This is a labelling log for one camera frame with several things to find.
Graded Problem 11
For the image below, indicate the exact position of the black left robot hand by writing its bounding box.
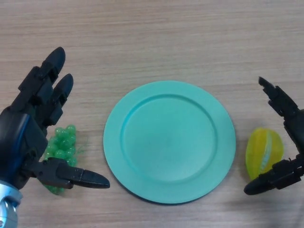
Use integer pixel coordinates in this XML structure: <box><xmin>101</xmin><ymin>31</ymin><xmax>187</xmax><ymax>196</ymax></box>
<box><xmin>0</xmin><ymin>47</ymin><xmax>111</xmax><ymax>192</ymax></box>

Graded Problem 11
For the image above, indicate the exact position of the teal green round plate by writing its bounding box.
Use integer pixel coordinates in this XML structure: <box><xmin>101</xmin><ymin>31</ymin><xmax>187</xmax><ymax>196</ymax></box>
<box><xmin>103</xmin><ymin>80</ymin><xmax>237</xmax><ymax>205</ymax></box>

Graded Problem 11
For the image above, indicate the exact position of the yellow plastic starfruit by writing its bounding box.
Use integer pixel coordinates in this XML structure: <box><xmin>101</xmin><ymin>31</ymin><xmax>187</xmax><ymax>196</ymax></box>
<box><xmin>245</xmin><ymin>127</ymin><xmax>285</xmax><ymax>180</ymax></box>

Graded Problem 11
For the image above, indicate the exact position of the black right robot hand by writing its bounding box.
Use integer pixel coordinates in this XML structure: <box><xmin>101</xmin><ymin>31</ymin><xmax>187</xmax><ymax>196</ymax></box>
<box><xmin>244</xmin><ymin>76</ymin><xmax>304</xmax><ymax>196</ymax></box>

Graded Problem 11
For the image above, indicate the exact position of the green plastic grape bunch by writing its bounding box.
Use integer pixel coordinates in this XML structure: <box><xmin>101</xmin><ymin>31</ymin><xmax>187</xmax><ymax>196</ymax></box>
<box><xmin>43</xmin><ymin>124</ymin><xmax>90</xmax><ymax>196</ymax></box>

